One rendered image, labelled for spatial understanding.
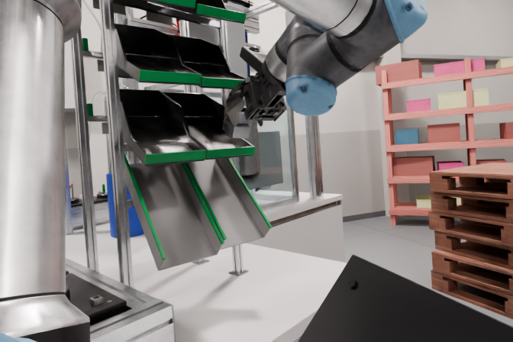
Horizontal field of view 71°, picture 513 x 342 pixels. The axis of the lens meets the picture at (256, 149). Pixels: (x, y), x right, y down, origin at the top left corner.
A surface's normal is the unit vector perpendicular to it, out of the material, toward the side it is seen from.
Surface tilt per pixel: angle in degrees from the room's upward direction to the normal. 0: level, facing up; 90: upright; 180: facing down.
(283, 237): 90
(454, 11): 90
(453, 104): 90
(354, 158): 90
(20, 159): 70
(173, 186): 45
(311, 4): 150
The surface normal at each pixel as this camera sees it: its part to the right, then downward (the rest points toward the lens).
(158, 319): 0.73, -0.04
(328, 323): -0.74, -0.62
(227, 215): 0.38, -0.72
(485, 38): 0.33, 0.00
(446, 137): -0.45, 0.04
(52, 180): 0.96, -0.25
